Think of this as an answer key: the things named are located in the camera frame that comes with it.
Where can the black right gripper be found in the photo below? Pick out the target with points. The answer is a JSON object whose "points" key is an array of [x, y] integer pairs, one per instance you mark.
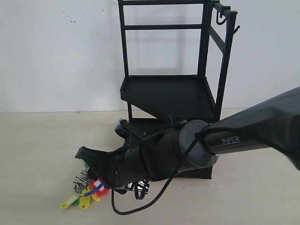
{"points": [[124, 165]]}

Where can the colourful key tag bunch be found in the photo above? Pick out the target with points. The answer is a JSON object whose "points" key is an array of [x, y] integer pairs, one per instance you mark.
{"points": [[85, 188]]}

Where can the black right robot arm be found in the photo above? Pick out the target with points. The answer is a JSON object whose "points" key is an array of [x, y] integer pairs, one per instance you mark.
{"points": [[196, 144]]}

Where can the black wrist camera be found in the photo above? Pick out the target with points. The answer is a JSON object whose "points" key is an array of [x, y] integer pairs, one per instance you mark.
{"points": [[121, 129]]}

